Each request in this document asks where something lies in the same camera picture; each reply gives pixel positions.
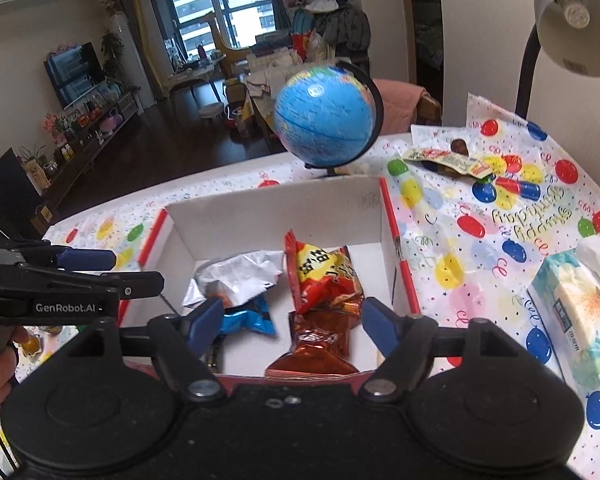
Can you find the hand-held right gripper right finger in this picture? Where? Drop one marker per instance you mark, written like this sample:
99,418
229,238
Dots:
380,325

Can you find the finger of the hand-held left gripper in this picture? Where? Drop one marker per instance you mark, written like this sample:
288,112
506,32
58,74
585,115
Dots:
130,285
90,260

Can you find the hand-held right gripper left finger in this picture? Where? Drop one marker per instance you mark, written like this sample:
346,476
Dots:
205,317

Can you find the silver foil snack packet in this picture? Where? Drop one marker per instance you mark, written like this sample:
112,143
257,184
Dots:
240,270

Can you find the dark red snack packet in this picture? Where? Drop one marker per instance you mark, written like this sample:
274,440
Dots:
320,345

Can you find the red chip bag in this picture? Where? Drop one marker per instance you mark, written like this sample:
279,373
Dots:
320,270

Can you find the red cardboard box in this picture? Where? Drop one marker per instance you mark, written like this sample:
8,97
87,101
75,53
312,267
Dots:
280,210

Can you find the yellow snack packet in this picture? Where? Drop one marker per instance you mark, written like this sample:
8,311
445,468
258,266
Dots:
30,344

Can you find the brown cardboard box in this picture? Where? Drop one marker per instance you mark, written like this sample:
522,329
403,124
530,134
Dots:
42,217

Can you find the yellow carton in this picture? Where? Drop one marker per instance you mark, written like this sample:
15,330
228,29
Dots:
36,176

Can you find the balloon print tablecloth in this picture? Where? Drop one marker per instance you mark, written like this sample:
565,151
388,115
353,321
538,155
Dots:
460,260

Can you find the black cabinet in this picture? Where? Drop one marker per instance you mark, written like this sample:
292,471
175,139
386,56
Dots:
5,195

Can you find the dark tv cabinet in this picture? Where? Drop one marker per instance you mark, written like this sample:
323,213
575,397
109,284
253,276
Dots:
95,135

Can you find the pink flower bouquet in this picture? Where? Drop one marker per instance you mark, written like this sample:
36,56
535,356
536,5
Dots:
55,127

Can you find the pink toy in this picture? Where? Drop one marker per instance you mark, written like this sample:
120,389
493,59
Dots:
111,124

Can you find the small printed packet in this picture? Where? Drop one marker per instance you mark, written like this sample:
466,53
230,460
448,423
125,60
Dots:
450,159

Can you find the television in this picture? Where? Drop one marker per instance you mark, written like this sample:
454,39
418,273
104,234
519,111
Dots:
75,72

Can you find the tissue box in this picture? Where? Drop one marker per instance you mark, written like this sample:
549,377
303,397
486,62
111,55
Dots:
570,305

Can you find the small round stool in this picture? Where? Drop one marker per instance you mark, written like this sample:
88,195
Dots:
212,110

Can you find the white standing air conditioner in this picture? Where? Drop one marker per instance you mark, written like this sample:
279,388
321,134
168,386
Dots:
125,55

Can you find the green potted plant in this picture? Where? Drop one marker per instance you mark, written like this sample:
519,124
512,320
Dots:
111,52

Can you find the round coffee table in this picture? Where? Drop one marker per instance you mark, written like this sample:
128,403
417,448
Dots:
195,72

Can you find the pink cloth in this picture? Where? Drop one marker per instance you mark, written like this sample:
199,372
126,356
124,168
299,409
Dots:
400,105

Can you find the blue globe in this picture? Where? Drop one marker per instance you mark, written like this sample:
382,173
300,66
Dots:
320,110

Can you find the brown curtain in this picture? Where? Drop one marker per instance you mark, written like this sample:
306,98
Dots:
140,35

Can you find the yellow child chair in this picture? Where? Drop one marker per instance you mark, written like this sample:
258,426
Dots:
230,55

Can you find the window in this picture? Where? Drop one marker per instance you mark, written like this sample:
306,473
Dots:
215,0

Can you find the pile of clothes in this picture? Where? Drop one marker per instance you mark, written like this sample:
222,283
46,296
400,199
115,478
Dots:
345,25

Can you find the grey desk lamp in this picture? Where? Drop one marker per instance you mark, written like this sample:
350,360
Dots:
570,15

